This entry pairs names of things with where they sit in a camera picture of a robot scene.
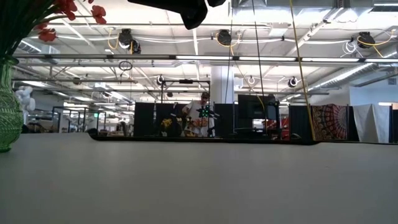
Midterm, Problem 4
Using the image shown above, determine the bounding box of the white robot figure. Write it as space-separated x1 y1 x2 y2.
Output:
15 85 37 125

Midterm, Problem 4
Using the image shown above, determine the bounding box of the white hanging cloth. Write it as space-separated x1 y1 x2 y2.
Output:
352 103 393 144

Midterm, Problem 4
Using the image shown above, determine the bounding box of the grey table mat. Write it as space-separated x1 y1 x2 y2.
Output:
0 133 398 224

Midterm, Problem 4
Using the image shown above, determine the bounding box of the black cable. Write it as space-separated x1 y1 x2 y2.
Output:
251 0 269 122

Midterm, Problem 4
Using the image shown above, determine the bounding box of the white column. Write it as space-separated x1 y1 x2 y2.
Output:
210 65 234 105

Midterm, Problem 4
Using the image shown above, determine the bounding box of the black monitor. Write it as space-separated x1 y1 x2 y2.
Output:
238 94 278 121

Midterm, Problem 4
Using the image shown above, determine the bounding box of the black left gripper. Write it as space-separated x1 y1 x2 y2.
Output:
127 0 208 30

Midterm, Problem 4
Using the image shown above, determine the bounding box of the black curtain panel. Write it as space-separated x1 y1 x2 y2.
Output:
214 103 234 138
133 101 156 137
288 105 312 139

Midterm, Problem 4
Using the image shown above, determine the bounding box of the person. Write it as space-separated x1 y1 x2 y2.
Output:
182 91 215 138

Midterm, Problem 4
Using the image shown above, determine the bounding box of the black metal station frame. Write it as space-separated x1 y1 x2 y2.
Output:
159 79 211 138

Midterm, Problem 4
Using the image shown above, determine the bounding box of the patterned tapestry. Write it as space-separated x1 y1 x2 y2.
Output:
312 104 349 141

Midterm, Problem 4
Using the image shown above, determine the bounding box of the yellow cable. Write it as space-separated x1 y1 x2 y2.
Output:
289 0 317 141

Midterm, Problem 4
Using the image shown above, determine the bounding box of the tall green glass vase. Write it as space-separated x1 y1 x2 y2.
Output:
0 55 24 153

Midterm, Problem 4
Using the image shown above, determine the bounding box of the long ceiling light bar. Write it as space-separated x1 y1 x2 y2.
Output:
12 53 398 63

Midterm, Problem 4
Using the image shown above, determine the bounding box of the red artificial flower bunch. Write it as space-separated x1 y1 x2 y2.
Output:
0 20 59 60
46 1 108 25
0 0 79 60

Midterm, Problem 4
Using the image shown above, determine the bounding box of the silver ventilation duct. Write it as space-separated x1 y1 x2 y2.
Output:
18 39 60 56
310 62 398 91

